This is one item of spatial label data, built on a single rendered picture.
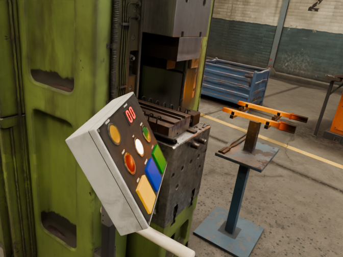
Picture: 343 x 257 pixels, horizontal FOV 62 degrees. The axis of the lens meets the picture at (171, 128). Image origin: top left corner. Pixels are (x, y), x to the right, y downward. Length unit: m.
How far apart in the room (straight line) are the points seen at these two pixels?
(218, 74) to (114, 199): 4.69
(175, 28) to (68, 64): 0.44
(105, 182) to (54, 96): 0.62
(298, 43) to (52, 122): 8.22
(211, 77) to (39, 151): 4.23
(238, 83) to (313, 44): 4.18
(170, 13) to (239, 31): 8.76
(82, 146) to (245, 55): 9.20
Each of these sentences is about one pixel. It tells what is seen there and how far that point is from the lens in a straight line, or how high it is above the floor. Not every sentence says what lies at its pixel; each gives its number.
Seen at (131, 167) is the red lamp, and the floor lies 1.08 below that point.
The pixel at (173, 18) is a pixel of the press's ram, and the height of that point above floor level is 1.43.
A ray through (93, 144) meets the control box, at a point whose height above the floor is 1.16.
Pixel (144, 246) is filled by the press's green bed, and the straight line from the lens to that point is 1.65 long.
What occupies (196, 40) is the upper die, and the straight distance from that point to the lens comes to 1.31.
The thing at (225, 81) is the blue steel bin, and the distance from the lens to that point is 5.23.
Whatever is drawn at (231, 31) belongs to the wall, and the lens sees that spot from 10.01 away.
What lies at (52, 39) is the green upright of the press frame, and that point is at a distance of 1.28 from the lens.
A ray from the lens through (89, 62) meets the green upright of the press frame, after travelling 1.05.
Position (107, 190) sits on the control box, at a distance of 0.70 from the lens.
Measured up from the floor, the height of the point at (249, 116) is 0.94.
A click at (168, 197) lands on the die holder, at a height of 0.65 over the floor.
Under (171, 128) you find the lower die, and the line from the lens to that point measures 1.29.
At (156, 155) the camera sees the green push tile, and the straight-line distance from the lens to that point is 0.91.
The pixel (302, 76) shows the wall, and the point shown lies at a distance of 9.05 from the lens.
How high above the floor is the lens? 1.45
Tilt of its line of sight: 22 degrees down
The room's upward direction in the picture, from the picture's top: 7 degrees clockwise
